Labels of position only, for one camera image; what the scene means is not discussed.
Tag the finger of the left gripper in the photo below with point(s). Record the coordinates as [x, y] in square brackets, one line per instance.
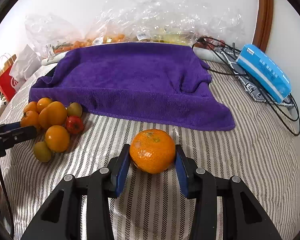
[12, 137]
[10, 127]

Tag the orange kumquat far left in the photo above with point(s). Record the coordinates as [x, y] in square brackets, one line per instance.
[31, 106]

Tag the blue tissue pack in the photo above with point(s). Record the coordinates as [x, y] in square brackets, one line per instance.
[265, 71]

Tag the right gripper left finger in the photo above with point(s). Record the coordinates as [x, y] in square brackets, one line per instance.
[59, 216]

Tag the white rolled paper tube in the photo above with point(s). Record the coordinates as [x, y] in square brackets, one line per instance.
[55, 59]

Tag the white plastic bag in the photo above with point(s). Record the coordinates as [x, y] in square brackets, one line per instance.
[25, 65]

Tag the purple towel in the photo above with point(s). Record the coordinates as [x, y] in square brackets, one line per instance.
[150, 82]

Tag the red small fruit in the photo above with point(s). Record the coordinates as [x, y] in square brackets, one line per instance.
[74, 125]

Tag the red paper shopping bag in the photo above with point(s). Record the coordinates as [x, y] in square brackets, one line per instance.
[8, 84]

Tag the orange kumquat top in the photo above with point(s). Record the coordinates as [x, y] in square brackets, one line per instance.
[42, 103]

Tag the small orange with stem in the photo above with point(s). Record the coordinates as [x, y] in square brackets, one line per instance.
[30, 118]

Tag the green-yellow small fruit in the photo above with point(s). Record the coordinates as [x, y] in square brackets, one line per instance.
[42, 152]

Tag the large orange fruit pile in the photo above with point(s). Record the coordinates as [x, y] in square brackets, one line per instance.
[54, 114]

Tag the greenish fruit upper pile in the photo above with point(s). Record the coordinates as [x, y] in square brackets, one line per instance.
[74, 109]

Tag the large orange mandarin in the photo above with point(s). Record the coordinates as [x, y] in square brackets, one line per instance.
[152, 151]

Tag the brown wooden door frame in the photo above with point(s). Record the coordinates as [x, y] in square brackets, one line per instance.
[263, 24]

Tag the orange kumquat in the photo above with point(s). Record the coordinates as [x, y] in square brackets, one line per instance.
[31, 106]
[42, 103]

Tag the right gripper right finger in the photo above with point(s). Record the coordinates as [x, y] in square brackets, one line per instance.
[243, 215]

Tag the clear plastic fruit bags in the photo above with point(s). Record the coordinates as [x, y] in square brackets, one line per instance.
[131, 21]

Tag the striped bed quilt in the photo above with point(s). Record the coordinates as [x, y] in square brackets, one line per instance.
[261, 149]

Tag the patterned grey cloth pouch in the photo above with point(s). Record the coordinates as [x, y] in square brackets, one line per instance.
[255, 91]

